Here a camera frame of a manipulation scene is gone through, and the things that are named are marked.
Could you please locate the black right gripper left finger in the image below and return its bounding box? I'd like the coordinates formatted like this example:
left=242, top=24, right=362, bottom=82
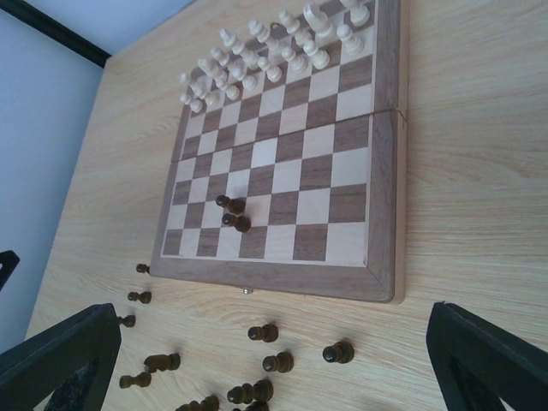
left=1, top=303, right=122, bottom=410

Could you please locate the dark chess piece on table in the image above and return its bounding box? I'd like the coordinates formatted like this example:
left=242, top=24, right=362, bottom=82
left=119, top=372, right=152, bottom=389
left=262, top=351, right=294, bottom=373
left=245, top=402, right=270, bottom=411
left=176, top=395, right=219, bottom=411
left=143, top=353, right=181, bottom=373
left=227, top=378, right=274, bottom=404
left=247, top=324, right=278, bottom=343

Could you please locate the dark pawn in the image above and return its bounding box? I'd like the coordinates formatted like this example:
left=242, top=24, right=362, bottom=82
left=117, top=315, right=136, bottom=328
left=216, top=195, right=246, bottom=215
left=322, top=340, right=354, bottom=364
left=127, top=291, right=152, bottom=304
left=222, top=213, right=251, bottom=233
left=135, top=264, right=150, bottom=274

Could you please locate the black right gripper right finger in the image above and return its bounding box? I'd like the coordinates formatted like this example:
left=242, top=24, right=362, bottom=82
left=426, top=301, right=547, bottom=410

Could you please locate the white chess piece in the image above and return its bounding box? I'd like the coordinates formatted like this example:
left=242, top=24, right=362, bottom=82
left=219, top=28, right=245, bottom=56
left=179, top=73, right=194, bottom=105
left=278, top=9, right=301, bottom=35
left=303, top=39, right=331, bottom=70
left=282, top=46, right=308, bottom=73
left=303, top=3, right=336, bottom=44
left=337, top=24, right=365, bottom=56
left=248, top=20, right=279, bottom=50

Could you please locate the wooden folding chess board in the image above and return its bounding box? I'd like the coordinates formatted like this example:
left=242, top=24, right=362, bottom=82
left=150, top=1, right=409, bottom=303

